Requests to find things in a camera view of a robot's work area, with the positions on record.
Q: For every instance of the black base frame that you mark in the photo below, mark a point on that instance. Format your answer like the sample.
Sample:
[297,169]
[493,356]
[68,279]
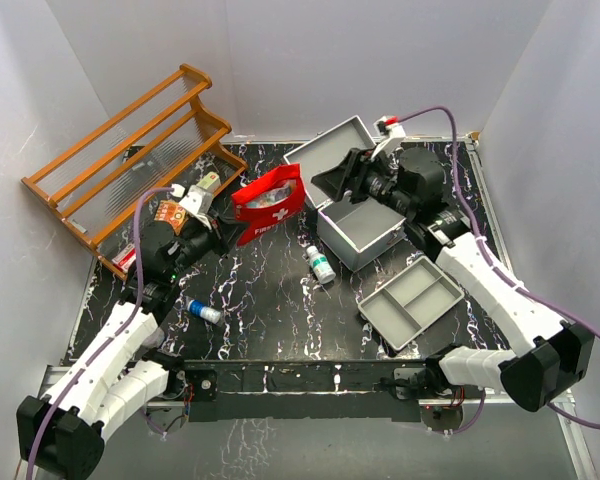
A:
[208,391]

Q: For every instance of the bandage packet bundle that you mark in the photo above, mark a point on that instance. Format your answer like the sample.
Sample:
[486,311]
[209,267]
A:
[274,196]

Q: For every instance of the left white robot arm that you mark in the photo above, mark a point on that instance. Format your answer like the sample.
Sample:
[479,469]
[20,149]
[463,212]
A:
[64,430]

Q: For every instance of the grey divider tray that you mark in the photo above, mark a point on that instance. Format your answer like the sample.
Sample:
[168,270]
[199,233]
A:
[405,306]

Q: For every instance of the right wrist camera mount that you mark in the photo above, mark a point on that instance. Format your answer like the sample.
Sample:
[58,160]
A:
[392,134]

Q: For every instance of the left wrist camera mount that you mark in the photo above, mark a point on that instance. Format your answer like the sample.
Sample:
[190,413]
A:
[195,200]

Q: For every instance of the red white small box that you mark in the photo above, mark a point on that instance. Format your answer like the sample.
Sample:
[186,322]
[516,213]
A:
[125,258]

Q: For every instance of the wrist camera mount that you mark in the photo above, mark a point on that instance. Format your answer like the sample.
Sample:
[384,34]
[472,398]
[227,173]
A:
[392,134]
[195,200]

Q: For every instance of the wooden shelf rack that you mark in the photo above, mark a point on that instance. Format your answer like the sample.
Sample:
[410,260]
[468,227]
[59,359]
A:
[92,187]

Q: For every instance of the white green-label pill bottle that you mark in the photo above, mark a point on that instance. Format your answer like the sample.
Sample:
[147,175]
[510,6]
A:
[320,265]

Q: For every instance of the blue white tube bottle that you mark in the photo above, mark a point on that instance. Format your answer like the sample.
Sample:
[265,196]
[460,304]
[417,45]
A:
[208,314]

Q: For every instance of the clear plastic cup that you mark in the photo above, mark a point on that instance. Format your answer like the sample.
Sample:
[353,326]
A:
[155,340]

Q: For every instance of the orange patterned packet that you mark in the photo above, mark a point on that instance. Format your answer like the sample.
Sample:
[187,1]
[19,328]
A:
[172,213]

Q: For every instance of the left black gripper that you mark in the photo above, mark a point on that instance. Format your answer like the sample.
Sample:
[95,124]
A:
[225,234]

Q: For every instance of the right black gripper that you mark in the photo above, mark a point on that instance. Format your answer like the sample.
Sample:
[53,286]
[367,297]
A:
[358,163]

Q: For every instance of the red first aid pouch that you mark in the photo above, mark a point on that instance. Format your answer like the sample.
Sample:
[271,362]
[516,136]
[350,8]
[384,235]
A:
[260,221]

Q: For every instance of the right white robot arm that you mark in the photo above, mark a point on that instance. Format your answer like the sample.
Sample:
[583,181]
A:
[546,356]

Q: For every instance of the white medicine box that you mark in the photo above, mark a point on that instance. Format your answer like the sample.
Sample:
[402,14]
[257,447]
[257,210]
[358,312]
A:
[210,182]

